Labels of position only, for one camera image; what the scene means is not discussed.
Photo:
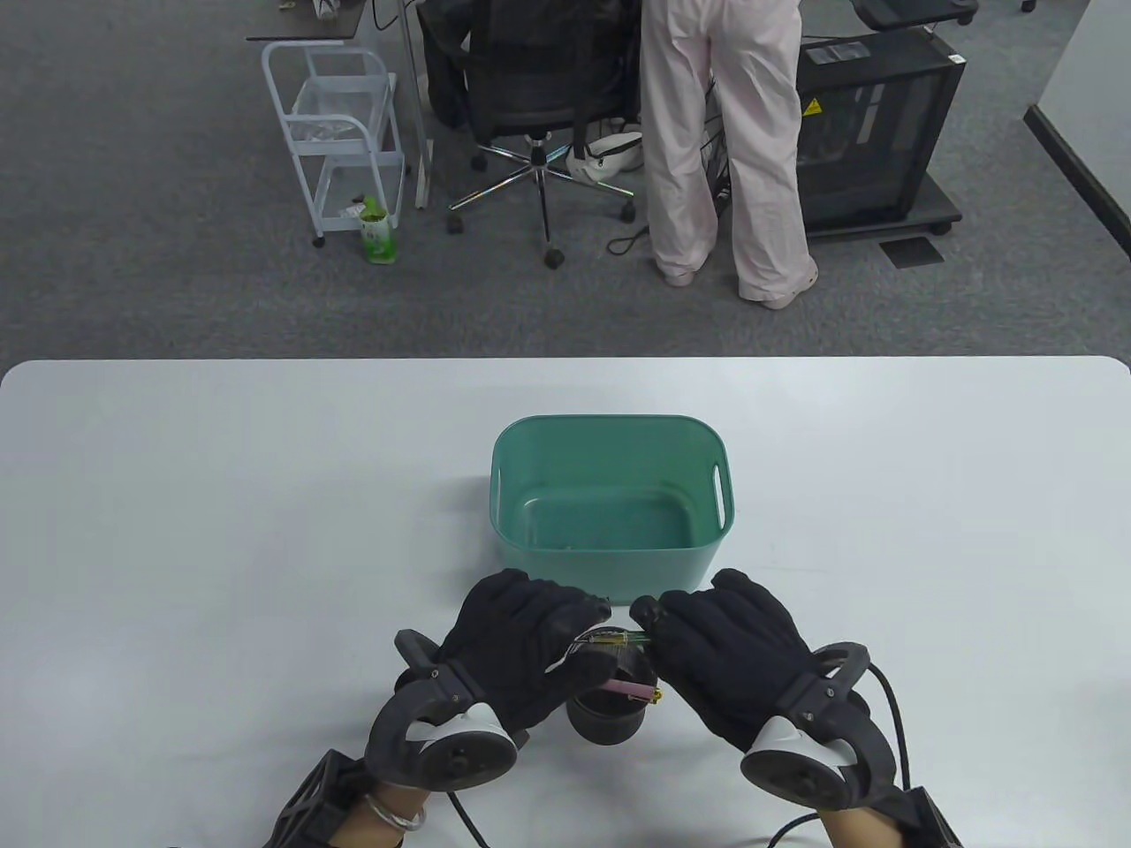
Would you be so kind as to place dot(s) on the black wheeled platform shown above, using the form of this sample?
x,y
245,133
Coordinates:
x,y
937,208

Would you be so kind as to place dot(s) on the person's left forearm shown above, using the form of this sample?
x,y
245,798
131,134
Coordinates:
x,y
375,830

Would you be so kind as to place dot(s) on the black computer cabinet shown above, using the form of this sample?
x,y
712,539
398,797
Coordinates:
x,y
884,141

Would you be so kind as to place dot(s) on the black white hand tracker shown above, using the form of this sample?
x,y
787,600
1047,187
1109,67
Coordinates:
x,y
795,777
459,760

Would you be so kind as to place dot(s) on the green plastic bin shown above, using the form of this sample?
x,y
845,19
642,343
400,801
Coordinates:
x,y
610,570

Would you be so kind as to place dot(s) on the black mesh pen holder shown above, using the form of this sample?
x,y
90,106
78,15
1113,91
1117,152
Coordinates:
x,y
605,720

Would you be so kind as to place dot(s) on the white bag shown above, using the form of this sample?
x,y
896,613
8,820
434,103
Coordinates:
x,y
605,155

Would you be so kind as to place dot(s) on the person's left hand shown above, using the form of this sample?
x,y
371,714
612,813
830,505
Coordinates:
x,y
512,627

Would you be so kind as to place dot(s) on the white rolling cart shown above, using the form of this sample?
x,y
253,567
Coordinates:
x,y
340,97

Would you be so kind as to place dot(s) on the clear plastic bag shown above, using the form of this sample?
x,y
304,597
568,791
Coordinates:
x,y
322,131

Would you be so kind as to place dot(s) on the green drink bottle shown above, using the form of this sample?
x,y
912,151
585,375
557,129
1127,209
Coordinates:
x,y
378,238

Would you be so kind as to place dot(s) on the black mesh office chair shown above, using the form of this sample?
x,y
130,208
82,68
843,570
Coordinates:
x,y
530,71

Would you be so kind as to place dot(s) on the pink fountain pen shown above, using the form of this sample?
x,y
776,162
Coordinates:
x,y
632,689

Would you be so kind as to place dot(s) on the white desk leg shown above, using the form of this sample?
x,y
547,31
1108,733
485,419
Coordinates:
x,y
422,168

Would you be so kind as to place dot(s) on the black chair base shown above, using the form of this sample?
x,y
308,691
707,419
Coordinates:
x,y
910,11

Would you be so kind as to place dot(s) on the person's right forearm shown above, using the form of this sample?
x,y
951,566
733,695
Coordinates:
x,y
853,830

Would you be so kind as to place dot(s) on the black floor outlet cover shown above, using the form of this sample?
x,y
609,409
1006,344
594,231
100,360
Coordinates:
x,y
912,253

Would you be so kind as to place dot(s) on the person's right hand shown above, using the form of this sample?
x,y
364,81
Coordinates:
x,y
729,649

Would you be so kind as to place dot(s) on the green fountain pen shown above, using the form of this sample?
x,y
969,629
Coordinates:
x,y
618,636

